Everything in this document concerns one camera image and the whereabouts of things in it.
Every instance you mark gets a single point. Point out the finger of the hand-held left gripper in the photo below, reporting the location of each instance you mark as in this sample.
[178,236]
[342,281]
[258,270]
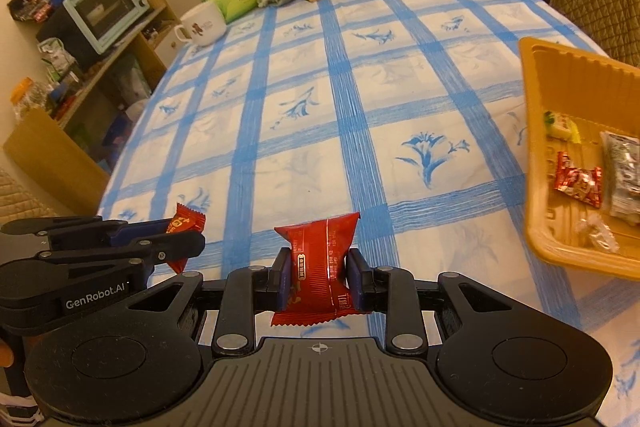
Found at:
[140,231]
[170,247]

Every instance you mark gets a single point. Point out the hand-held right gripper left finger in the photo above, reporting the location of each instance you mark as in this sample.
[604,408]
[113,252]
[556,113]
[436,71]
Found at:
[281,279]

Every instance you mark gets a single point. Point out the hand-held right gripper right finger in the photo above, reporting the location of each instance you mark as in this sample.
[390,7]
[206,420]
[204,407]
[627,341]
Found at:
[356,282]

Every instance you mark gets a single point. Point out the red gold twisted candy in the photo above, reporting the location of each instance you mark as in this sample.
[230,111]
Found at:
[190,221]

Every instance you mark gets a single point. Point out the red pillow snack packet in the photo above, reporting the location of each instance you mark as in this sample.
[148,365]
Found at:
[320,257]

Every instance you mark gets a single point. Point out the red white print candy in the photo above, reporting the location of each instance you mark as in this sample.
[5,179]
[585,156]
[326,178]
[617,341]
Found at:
[577,179]

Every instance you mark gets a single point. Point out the clear packet with brown biscuit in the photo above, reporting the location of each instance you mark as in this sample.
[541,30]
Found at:
[595,229]

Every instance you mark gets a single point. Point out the orange plastic tray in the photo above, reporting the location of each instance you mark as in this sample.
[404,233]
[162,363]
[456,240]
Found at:
[540,107]

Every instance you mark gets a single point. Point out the yellow green candy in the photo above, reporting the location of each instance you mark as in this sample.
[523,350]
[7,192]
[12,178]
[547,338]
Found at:
[557,124]

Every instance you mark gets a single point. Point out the grey printed snack packet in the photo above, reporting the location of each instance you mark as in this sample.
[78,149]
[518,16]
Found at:
[622,177]

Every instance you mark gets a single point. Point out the wooden shelf unit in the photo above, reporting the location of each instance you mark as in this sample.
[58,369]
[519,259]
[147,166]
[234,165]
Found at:
[50,157]

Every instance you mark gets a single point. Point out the blue checked tablecloth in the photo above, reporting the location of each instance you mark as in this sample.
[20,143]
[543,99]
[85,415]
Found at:
[350,132]

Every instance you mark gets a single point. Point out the orange lid jar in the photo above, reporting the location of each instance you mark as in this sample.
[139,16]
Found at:
[30,99]

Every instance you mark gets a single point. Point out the white drawer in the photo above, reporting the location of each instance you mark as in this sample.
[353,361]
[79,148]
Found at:
[166,41]

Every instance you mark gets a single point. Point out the green white snack bag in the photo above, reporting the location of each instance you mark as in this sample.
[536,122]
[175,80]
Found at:
[55,58]

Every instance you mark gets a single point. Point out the white mug with print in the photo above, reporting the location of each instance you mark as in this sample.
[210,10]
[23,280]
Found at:
[202,27]

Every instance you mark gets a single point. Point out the light blue toaster oven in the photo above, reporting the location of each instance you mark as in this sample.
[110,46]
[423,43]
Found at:
[105,9]

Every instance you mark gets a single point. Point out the red black snack bag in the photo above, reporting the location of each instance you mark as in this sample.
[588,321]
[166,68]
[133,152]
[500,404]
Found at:
[30,7]

